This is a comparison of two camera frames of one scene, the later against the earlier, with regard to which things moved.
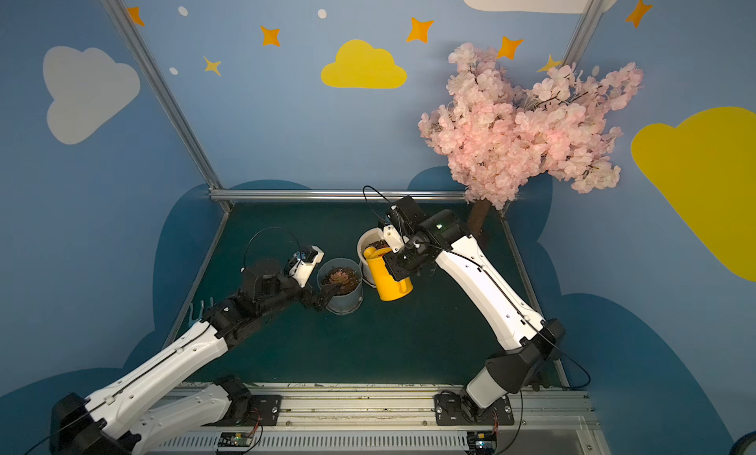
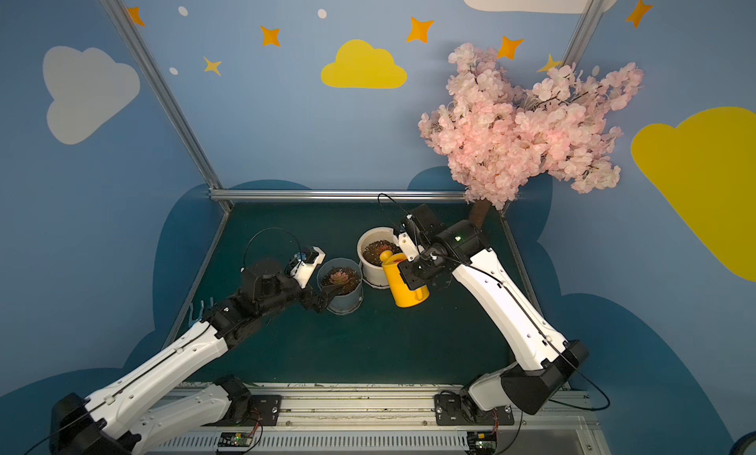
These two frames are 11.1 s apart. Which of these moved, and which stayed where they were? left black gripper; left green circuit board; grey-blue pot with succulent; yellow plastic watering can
Moved: yellow plastic watering can
Stayed: grey-blue pot with succulent; left green circuit board; left black gripper
